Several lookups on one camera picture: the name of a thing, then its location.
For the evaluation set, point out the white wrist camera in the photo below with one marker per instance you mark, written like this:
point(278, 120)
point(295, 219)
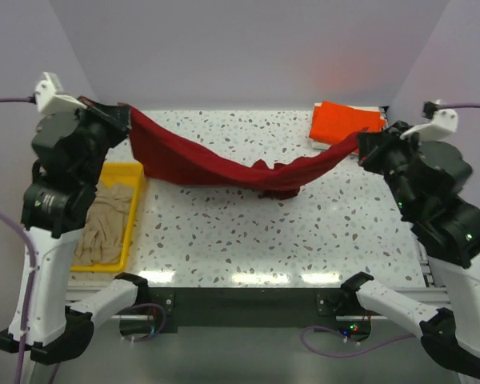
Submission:
point(50, 97)
point(442, 123)

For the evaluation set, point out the beige t shirt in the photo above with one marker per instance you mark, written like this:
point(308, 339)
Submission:
point(102, 239)

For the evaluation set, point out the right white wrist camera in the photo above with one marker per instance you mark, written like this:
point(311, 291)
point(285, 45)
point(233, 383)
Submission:
point(442, 123)

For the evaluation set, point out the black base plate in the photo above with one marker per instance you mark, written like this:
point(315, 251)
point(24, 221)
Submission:
point(247, 307)

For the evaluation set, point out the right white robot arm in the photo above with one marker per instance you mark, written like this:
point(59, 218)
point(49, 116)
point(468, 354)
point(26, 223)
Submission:
point(450, 235)

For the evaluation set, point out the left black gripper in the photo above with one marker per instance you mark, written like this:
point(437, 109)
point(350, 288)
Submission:
point(117, 115)

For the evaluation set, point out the folded orange t shirt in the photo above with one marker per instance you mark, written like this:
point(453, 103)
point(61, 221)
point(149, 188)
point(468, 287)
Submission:
point(344, 126)

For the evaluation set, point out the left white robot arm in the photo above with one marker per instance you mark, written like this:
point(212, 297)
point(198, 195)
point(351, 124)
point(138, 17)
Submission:
point(52, 221)

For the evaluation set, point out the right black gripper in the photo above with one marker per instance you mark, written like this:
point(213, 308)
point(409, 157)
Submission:
point(371, 145)

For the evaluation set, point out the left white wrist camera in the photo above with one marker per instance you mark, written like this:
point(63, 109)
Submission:
point(50, 97)

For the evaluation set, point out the folded white t shirt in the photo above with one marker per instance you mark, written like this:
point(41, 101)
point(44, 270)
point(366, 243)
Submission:
point(324, 142)

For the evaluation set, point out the yellow plastic tray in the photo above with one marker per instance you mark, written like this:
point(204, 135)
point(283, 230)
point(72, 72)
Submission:
point(130, 174)

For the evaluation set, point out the dark red t shirt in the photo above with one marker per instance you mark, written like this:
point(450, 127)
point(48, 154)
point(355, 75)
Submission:
point(174, 159)

